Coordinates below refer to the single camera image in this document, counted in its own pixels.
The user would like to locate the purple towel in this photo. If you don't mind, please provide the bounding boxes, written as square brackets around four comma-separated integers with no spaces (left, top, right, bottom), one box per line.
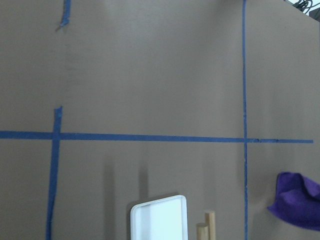
[267,172,320,231]

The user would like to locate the white rack base tray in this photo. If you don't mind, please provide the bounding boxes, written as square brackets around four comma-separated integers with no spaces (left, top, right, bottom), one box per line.
[130,195,189,240]

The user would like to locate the rear wooden rack rod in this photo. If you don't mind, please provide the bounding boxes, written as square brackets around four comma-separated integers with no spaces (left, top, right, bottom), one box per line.
[204,210,217,240]

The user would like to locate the wooden rack rod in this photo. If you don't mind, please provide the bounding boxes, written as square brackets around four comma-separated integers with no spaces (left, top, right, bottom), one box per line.
[204,210,217,240]
[196,223,209,240]

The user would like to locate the front wooden rack rod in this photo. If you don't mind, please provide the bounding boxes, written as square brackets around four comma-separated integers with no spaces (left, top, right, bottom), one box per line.
[196,223,209,240]

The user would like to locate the brown paper table cover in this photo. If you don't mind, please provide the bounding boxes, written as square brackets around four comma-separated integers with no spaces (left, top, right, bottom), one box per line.
[0,0,320,240]

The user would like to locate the blue tape grid lines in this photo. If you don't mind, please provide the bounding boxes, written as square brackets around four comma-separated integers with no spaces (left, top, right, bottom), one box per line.
[0,0,314,240]

